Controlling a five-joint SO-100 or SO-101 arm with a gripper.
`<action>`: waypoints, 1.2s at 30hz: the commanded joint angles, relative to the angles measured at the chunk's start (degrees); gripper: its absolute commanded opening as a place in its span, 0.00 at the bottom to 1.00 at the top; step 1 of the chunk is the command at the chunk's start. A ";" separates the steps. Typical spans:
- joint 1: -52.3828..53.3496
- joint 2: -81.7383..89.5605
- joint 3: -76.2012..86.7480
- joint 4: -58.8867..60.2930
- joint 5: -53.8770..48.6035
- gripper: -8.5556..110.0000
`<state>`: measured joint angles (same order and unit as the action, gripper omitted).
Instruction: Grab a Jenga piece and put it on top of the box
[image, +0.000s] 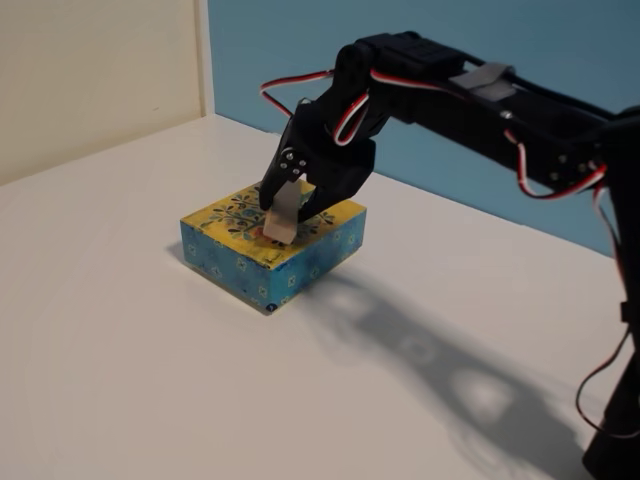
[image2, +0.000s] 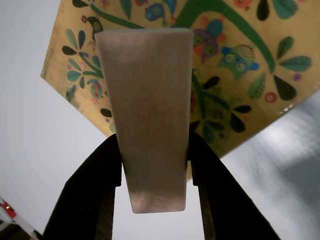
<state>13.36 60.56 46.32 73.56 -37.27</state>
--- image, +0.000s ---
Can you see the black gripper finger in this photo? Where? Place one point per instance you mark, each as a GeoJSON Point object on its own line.
{"type": "Point", "coordinates": [322, 192]}
{"type": "Point", "coordinates": [282, 172]}

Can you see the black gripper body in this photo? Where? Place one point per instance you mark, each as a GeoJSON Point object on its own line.
{"type": "Point", "coordinates": [336, 167]}

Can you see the wooden Jenga block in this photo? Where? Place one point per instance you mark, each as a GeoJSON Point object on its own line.
{"type": "Point", "coordinates": [280, 220]}

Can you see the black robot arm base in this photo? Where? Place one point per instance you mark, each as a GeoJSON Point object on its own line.
{"type": "Point", "coordinates": [612, 450]}

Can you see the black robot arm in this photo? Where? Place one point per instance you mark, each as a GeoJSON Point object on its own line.
{"type": "Point", "coordinates": [500, 110]}

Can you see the floral yellow and teal box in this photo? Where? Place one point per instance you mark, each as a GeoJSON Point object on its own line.
{"type": "Point", "coordinates": [235, 240]}

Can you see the grey tape strip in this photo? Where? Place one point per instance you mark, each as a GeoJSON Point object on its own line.
{"type": "Point", "coordinates": [485, 82]}

